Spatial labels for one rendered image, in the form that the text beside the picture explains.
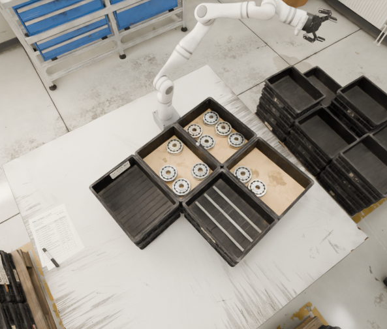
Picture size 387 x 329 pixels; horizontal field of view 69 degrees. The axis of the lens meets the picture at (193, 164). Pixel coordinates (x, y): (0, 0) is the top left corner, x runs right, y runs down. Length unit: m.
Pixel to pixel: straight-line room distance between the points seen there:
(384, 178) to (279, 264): 1.08
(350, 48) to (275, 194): 2.63
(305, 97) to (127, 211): 1.70
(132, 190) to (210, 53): 2.24
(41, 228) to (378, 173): 2.23
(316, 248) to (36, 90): 3.01
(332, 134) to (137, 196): 1.65
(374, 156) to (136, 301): 1.88
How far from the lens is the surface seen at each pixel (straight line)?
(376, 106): 2.72
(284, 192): 1.64
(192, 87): 2.15
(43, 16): 3.00
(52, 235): 1.82
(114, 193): 1.63
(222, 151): 1.69
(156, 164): 1.66
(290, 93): 2.52
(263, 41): 3.70
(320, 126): 2.54
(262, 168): 1.68
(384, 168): 2.42
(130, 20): 3.33
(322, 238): 1.78
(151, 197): 1.58
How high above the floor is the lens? 2.29
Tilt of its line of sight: 63 degrees down
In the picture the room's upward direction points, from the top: 1 degrees counter-clockwise
